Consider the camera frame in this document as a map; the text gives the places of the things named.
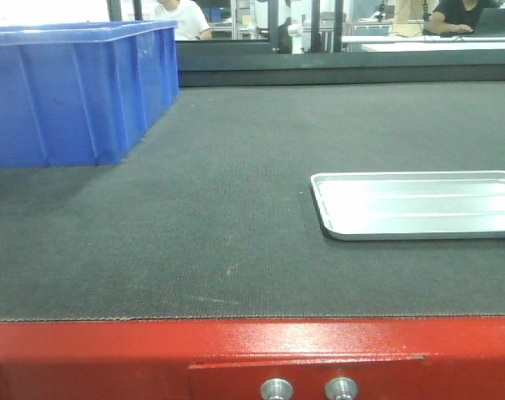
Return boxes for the dark grey conveyor belt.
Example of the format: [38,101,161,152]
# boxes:
[0,82,505,321]

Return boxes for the blue plastic crate on conveyor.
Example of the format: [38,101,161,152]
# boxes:
[0,21,179,168]

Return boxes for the person in white shirt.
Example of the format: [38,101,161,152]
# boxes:
[154,0,213,41]

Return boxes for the white desk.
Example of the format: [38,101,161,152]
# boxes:
[341,35,505,53]

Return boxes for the grey metal tray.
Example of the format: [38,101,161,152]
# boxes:
[310,170,505,241]

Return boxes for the person in black shirt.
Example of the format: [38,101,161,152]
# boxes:
[424,0,500,35]

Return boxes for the black laptop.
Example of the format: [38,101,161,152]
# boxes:
[472,8,505,38]

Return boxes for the red conveyor frame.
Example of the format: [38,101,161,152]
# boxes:
[0,317,505,399]

